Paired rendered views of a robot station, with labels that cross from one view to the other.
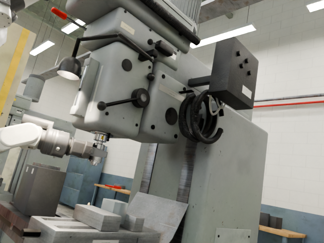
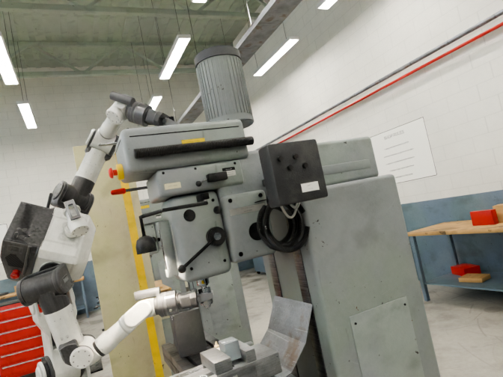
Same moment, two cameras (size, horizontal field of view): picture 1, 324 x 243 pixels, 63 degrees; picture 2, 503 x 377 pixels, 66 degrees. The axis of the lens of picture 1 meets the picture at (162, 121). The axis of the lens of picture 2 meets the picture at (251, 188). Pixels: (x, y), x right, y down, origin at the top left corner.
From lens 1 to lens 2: 73 cm
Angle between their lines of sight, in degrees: 20
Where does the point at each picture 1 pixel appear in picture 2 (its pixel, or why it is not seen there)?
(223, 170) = (335, 257)
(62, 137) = (170, 298)
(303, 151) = not seen: outside the picture
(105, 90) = (181, 250)
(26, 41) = not seen: hidden behind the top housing
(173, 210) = (302, 313)
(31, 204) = (182, 347)
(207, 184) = (319, 282)
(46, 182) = (186, 324)
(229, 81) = (280, 194)
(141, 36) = (189, 182)
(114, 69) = (180, 227)
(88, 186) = not seen: hidden behind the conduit
